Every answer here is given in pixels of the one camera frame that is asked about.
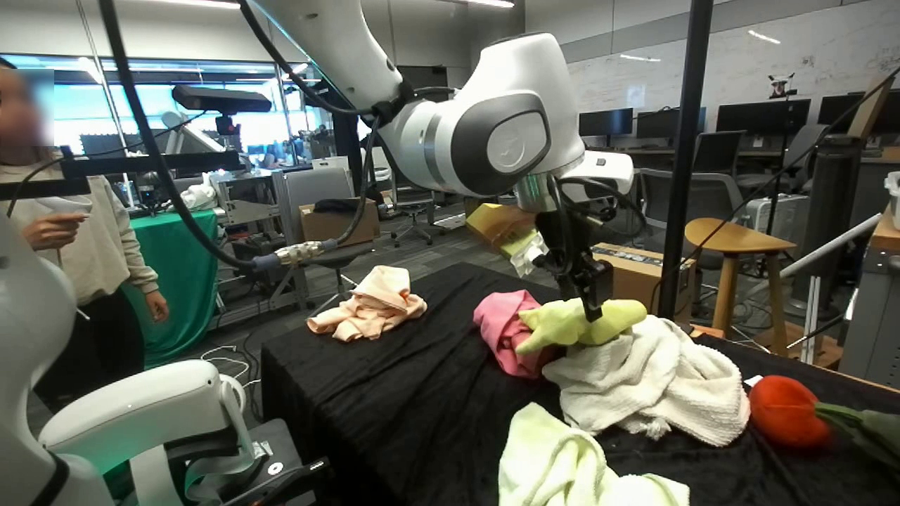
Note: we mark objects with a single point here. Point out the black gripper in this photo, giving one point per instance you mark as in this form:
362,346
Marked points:
580,255

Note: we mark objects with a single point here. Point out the yellow cloth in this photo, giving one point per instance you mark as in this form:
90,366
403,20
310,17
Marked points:
564,329

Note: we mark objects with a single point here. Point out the large white waffle towel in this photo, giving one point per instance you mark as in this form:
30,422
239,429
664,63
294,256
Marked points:
675,384

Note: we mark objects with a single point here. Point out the orange plush with green stem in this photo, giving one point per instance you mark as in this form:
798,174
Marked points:
782,411

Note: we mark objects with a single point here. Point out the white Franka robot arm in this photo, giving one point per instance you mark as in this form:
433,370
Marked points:
488,141

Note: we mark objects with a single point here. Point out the long cardboard box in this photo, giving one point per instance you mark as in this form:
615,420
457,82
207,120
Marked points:
636,267

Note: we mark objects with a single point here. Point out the pink cloth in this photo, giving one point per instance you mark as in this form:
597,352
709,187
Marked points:
501,323

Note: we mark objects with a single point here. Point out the grey office chair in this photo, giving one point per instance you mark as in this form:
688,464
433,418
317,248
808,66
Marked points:
324,259
705,193

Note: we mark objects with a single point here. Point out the wooden stool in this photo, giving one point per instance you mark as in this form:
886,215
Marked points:
736,236

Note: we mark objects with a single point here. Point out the pale green white cloth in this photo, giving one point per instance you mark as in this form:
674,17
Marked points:
553,464

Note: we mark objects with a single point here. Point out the black computer monitor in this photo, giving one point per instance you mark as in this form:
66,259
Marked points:
763,115
661,122
843,107
606,127

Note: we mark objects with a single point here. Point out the black vertical pole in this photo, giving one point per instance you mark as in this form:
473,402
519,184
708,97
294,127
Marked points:
684,141

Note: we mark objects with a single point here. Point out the black velvet tablecloth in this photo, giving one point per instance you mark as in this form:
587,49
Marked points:
424,422

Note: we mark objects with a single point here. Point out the peach cloth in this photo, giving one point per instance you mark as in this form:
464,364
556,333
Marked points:
376,309

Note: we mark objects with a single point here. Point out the silver metal pole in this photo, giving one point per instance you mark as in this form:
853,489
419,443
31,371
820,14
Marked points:
833,246

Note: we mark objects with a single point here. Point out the dark grey cabinet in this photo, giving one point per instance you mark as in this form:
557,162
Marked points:
838,187

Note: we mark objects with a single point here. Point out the grey workbench with wooden top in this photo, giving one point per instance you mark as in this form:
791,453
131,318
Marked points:
872,309

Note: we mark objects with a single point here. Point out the small brown cardboard box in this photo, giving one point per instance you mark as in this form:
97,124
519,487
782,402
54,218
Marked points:
324,224

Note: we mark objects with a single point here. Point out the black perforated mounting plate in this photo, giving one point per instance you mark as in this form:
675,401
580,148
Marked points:
270,480

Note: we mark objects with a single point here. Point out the green table cover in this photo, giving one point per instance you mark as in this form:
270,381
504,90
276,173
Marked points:
183,281

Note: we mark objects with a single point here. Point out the white plastic bag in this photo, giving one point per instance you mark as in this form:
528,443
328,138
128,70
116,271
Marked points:
196,197

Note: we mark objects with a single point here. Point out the black horizontal bar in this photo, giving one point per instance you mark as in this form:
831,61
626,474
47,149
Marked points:
141,163

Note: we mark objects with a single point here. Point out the person in beige sweater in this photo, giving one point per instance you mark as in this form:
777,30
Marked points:
103,255

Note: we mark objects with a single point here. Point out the black stereo camera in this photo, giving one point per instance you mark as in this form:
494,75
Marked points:
221,99

